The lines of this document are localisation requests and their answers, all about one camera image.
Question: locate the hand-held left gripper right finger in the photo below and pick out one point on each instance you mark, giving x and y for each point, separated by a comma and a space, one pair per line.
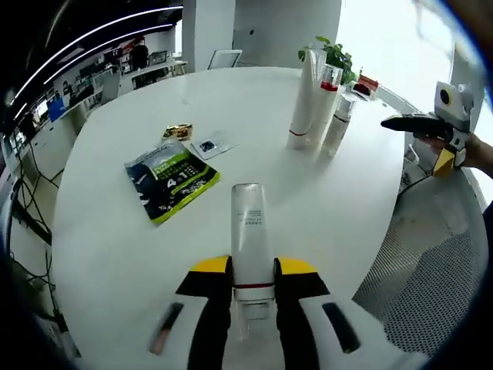
296, 308

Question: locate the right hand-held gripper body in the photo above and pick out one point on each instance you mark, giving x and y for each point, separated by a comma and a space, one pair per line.
454, 108

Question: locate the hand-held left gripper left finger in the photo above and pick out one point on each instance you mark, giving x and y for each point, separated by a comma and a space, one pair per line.
208, 308

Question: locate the white skincare tube grey print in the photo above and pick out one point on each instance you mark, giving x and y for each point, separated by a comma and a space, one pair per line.
250, 239

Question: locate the small skincare bottle red label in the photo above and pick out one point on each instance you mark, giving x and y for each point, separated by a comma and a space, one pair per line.
337, 133

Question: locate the tall white skincare tube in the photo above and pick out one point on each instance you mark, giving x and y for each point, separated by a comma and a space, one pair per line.
304, 108

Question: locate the dark green skincare sachet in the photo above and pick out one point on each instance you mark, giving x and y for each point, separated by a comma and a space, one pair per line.
169, 181

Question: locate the small silver skincare sachet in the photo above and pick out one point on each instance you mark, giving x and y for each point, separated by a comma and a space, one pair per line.
210, 145

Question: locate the gold foil skincare sachet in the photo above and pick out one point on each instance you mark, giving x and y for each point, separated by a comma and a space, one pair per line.
177, 131

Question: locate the person's right hand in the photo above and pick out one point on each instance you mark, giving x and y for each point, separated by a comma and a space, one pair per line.
433, 140

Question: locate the red box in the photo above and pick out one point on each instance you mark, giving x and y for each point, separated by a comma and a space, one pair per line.
367, 81

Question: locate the potted green plant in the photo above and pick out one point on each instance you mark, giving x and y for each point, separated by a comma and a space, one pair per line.
339, 58

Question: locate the white office chair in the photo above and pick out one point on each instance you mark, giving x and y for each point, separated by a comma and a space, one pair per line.
225, 58

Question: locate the white office desk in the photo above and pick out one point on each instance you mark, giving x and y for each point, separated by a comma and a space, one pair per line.
50, 135

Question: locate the light grey office chair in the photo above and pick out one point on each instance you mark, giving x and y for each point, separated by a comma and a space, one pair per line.
106, 86

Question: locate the blue box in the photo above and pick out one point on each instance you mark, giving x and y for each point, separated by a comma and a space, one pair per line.
57, 109

